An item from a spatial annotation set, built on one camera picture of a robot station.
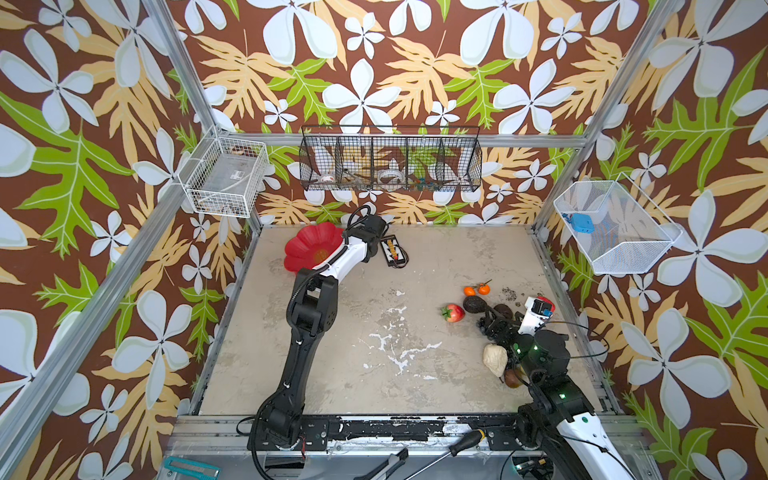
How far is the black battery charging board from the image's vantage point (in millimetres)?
1099

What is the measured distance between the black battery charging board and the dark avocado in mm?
267

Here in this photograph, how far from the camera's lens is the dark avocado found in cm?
94
